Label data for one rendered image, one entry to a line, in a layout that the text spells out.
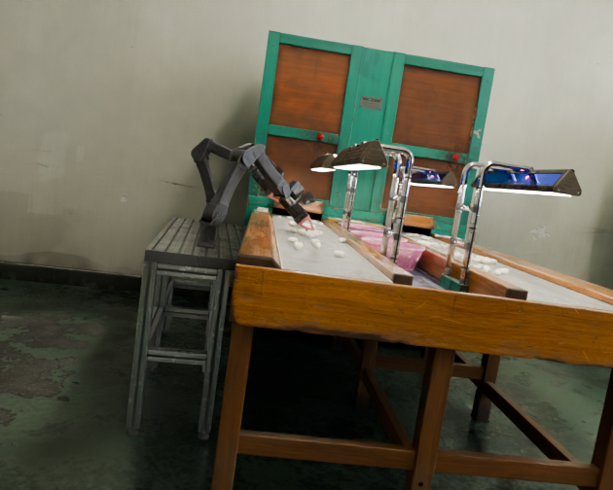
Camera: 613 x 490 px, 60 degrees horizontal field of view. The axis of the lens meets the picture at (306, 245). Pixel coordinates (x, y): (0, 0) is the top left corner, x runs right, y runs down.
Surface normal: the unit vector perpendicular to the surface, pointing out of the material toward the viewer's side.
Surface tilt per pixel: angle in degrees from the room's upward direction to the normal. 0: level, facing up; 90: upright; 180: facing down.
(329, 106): 90
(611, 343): 90
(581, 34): 90
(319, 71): 90
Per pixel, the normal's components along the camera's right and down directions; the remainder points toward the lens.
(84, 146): 0.16, 0.15
